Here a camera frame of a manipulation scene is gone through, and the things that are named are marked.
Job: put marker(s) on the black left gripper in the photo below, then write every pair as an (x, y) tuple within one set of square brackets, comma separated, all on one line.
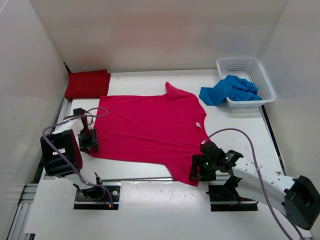
[(92, 143)]

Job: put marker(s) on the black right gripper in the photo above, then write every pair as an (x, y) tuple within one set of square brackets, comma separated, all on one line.
[(197, 160)]

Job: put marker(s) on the pink t-shirt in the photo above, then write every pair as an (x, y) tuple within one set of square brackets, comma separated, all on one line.
[(161, 129)]

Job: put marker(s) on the red t-shirt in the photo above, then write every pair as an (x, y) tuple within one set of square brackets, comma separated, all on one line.
[(88, 84)]

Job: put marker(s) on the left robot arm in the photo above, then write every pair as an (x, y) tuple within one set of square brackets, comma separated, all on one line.
[(61, 152)]

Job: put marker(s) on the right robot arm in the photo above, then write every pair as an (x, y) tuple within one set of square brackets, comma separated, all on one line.
[(296, 198)]

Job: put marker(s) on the white front cover board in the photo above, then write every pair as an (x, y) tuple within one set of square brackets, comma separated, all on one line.
[(147, 211)]

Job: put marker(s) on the blue t-shirt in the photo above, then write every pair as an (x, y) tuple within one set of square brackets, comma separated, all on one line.
[(232, 87)]

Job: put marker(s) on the white plastic laundry basket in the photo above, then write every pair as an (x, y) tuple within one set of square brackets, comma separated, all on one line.
[(250, 69)]

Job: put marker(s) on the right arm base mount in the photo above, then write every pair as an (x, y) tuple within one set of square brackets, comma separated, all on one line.
[(223, 199)]

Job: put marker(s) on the aluminium front rail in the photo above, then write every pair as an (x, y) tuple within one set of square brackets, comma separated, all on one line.
[(133, 172)]

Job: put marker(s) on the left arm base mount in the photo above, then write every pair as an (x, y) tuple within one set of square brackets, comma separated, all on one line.
[(99, 199)]

